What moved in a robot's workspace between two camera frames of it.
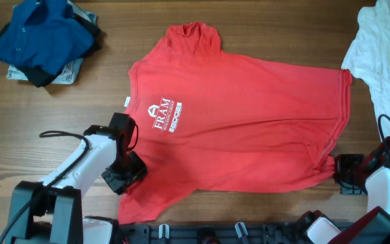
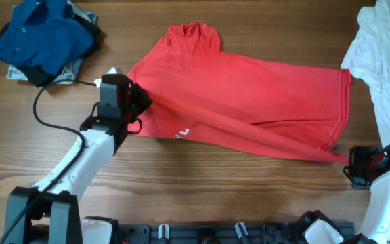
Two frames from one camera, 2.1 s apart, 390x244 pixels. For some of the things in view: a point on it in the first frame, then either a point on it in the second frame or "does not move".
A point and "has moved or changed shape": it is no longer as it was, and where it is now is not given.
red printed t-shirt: x=208 y=120 has moved or changed shape
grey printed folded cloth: x=68 y=76 does not move
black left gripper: x=124 y=177 → x=139 y=100
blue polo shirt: x=42 y=34 does not move
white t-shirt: x=377 y=55 does not move
